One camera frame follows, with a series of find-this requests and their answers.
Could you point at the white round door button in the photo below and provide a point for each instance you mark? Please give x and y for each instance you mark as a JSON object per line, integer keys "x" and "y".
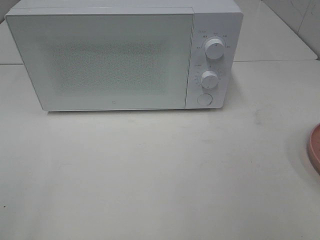
{"x": 205, "y": 99}

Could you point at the pink round plate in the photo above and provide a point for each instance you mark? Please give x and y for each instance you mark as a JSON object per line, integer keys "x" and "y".
{"x": 313, "y": 147}

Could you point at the lower white round knob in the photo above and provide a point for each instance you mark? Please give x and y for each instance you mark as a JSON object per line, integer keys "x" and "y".
{"x": 209, "y": 80}

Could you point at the white round knob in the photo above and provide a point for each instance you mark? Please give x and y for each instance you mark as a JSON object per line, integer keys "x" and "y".
{"x": 214, "y": 48}
{"x": 209, "y": 80}

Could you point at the upper white round knob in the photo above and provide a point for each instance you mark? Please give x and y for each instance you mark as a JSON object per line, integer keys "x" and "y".
{"x": 214, "y": 48}

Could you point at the white microwave oven body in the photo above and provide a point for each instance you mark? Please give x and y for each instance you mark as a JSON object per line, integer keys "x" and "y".
{"x": 211, "y": 18}

